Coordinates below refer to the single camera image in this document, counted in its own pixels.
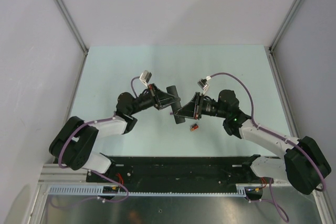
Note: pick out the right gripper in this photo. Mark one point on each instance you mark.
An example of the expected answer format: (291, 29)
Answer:
(191, 112)

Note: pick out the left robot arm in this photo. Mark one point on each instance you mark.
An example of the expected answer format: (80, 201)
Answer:
(73, 145)

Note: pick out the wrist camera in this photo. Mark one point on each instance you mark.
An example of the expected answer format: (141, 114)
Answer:
(145, 77)
(203, 84)

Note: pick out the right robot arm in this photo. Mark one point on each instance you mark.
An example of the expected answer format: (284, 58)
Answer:
(299, 161)

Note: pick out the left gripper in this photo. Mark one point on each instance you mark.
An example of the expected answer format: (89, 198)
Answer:
(161, 99)

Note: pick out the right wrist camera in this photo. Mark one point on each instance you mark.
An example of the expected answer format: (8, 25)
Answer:
(203, 84)

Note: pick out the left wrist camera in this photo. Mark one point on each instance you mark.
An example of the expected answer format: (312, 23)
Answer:
(145, 77)

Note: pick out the red orange battery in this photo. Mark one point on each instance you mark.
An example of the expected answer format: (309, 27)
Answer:
(194, 128)

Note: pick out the grey cable duct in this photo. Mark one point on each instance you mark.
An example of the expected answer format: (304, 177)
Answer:
(108, 190)

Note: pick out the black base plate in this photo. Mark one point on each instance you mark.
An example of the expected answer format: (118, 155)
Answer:
(183, 173)

